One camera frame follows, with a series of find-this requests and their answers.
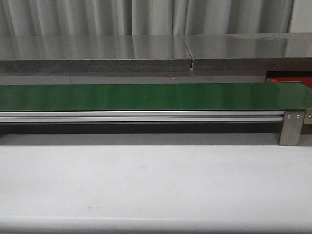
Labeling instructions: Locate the conveyor end bracket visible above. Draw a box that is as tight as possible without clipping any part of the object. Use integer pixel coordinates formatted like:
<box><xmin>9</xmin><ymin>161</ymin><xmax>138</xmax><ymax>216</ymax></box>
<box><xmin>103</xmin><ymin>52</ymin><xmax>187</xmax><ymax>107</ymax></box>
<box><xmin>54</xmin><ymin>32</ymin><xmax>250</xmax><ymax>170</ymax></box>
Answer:
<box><xmin>301</xmin><ymin>108</ymin><xmax>312</xmax><ymax>134</ymax></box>

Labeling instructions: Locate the left grey steel shelf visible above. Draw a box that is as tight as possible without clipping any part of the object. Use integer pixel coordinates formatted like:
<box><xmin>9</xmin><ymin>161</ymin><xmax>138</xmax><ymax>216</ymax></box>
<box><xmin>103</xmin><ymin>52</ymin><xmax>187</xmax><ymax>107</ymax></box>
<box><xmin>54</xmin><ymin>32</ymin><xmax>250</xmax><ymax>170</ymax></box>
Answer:
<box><xmin>0</xmin><ymin>35</ymin><xmax>192</xmax><ymax>73</ymax></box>

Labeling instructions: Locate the right grey steel shelf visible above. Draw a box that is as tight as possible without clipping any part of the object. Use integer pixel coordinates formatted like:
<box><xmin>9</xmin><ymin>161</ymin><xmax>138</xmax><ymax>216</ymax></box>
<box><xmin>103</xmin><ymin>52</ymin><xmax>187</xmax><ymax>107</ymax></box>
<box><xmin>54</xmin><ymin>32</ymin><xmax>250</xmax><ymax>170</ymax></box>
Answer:
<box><xmin>184</xmin><ymin>33</ymin><xmax>312</xmax><ymax>73</ymax></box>

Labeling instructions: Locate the grey steel shelf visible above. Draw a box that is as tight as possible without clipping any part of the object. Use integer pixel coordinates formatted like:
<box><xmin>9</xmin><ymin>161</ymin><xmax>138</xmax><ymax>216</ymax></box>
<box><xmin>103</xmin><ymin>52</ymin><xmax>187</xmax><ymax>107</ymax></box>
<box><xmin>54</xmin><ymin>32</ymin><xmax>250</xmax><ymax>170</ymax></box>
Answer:
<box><xmin>0</xmin><ymin>35</ymin><xmax>192</xmax><ymax>73</ymax></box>
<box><xmin>184</xmin><ymin>33</ymin><xmax>312</xmax><ymax>73</ymax></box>

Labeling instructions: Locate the steel conveyor support bracket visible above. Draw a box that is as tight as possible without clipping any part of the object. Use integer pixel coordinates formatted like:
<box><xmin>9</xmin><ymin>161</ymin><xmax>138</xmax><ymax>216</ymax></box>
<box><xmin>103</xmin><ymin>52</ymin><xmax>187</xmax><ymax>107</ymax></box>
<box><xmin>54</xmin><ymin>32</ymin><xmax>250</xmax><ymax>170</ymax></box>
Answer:
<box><xmin>279</xmin><ymin>111</ymin><xmax>305</xmax><ymax>146</ymax></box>

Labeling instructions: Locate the red plastic bin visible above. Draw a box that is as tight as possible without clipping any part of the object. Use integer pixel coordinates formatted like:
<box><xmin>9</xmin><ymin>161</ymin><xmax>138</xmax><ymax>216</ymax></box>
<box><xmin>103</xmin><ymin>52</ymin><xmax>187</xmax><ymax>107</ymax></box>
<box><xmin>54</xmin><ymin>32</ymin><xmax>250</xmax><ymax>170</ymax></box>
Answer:
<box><xmin>266</xmin><ymin>71</ymin><xmax>312</xmax><ymax>88</ymax></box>

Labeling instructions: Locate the green conveyor belt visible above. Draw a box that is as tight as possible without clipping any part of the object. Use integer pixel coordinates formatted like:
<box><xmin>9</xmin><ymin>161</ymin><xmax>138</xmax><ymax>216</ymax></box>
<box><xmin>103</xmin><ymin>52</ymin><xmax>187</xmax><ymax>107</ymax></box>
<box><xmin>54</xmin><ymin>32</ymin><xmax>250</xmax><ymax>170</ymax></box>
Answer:
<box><xmin>0</xmin><ymin>82</ymin><xmax>312</xmax><ymax>111</ymax></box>

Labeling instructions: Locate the grey pleated curtain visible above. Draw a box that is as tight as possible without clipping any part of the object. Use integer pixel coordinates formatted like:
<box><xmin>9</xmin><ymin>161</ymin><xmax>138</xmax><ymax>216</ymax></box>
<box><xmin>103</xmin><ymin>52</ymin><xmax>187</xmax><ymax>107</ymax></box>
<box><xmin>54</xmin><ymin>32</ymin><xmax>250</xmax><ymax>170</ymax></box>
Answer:
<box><xmin>0</xmin><ymin>0</ymin><xmax>293</xmax><ymax>36</ymax></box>

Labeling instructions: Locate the aluminium conveyor side rail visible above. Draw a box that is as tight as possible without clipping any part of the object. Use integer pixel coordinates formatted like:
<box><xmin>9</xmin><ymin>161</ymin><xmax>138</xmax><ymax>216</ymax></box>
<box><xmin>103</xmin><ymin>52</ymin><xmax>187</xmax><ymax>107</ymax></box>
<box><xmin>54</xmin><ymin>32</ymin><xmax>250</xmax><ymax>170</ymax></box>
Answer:
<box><xmin>0</xmin><ymin>111</ymin><xmax>284</xmax><ymax>124</ymax></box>

